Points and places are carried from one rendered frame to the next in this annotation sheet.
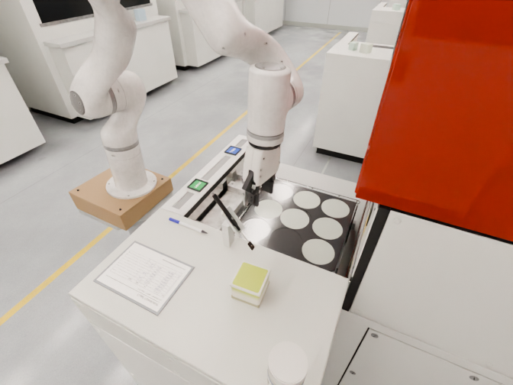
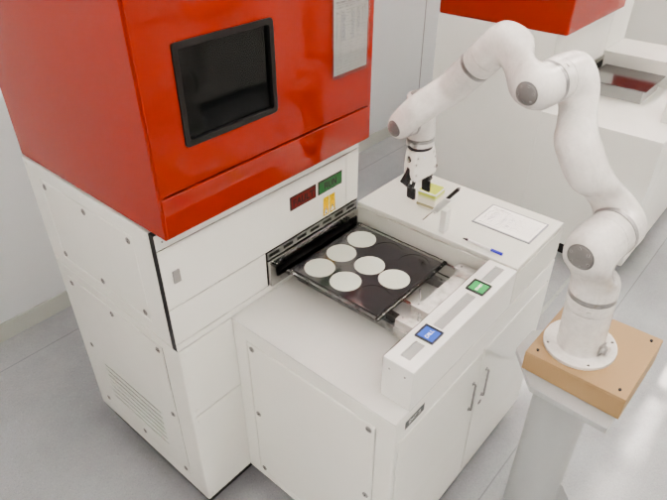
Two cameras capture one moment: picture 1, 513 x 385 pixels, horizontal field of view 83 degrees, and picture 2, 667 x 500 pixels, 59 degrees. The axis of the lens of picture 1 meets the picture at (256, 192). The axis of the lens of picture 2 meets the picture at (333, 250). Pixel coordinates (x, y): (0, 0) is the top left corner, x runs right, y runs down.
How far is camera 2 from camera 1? 2.26 m
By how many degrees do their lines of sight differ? 103
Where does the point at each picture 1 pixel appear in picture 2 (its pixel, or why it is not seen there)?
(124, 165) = not seen: hidden behind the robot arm
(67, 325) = not seen: outside the picture
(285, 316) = not seen: hidden behind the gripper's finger
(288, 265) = (397, 212)
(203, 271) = (465, 218)
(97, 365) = (600, 461)
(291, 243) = (382, 247)
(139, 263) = (517, 228)
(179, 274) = (482, 218)
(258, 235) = (412, 258)
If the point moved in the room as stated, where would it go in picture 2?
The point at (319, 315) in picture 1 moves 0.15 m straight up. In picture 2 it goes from (388, 190) to (390, 154)
